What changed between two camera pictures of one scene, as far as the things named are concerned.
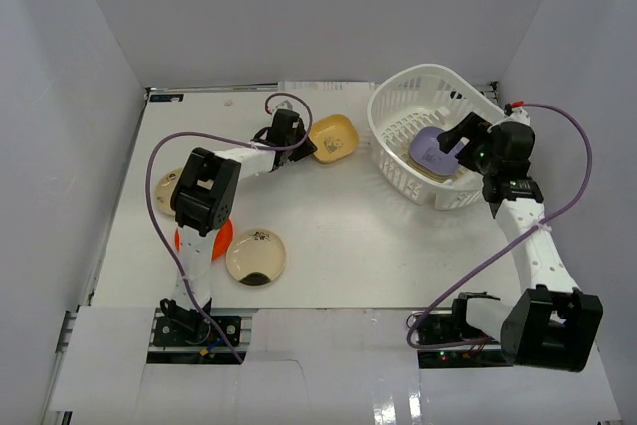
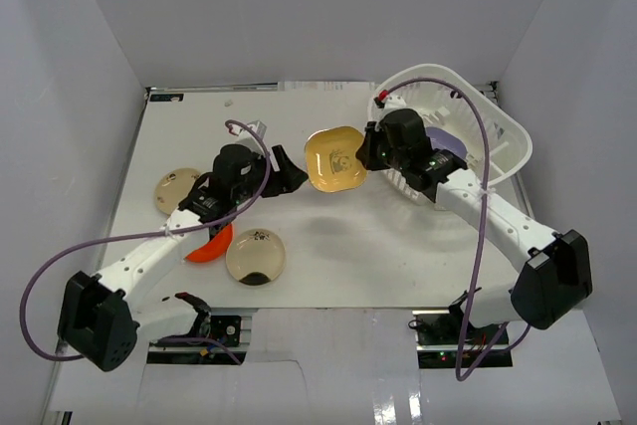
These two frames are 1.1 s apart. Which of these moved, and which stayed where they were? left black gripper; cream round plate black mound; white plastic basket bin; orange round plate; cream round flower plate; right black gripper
Moved: left black gripper; right black gripper
Stayed: cream round flower plate; white plastic basket bin; cream round plate black mound; orange round plate
